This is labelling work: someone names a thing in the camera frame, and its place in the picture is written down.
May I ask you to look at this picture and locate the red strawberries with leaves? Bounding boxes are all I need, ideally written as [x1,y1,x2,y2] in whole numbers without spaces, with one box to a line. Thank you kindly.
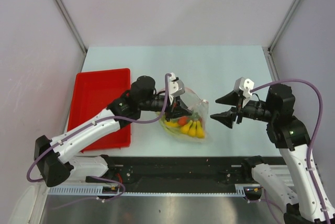
[189,112,201,121]

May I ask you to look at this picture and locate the red plastic tray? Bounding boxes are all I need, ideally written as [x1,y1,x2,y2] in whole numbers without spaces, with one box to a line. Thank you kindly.
[67,68,131,153]

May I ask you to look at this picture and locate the orange carrot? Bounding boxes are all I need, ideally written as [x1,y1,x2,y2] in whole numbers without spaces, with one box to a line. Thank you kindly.
[177,116,188,126]

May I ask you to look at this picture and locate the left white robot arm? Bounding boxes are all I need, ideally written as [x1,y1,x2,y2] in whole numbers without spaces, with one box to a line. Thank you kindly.
[26,73,192,187]

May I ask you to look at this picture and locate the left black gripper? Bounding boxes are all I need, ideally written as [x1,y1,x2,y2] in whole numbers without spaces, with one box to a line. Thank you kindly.
[139,94,192,122]

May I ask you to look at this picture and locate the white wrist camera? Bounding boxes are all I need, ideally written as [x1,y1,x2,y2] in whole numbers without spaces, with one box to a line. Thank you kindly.
[233,77,254,99]
[167,73,185,105]

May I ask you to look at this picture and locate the white slotted cable duct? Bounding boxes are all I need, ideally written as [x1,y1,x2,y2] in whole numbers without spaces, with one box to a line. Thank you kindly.
[48,184,248,196]

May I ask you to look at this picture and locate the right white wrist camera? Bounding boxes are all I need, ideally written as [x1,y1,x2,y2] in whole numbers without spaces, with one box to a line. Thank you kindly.
[233,77,254,99]

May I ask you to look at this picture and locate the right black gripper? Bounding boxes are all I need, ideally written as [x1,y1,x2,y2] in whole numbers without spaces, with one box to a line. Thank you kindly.
[210,89,275,128]

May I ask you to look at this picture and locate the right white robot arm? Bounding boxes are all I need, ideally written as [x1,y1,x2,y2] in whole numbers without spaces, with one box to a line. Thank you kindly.
[210,78,334,223]

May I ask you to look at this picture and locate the clear zip top bag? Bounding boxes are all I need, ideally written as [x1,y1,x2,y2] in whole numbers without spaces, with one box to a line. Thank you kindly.
[159,88,209,143]

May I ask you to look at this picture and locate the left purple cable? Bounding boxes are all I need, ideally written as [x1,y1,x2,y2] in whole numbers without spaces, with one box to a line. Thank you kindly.
[26,73,171,204]

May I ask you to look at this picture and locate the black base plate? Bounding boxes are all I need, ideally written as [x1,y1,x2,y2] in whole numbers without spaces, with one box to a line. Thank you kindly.
[78,155,288,193]

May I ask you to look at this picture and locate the small single yellow banana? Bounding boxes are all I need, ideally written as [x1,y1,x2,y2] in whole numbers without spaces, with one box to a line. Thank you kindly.
[164,121,179,127]

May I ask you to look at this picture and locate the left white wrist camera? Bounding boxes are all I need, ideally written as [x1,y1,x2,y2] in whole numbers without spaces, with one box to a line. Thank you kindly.
[167,73,185,105]

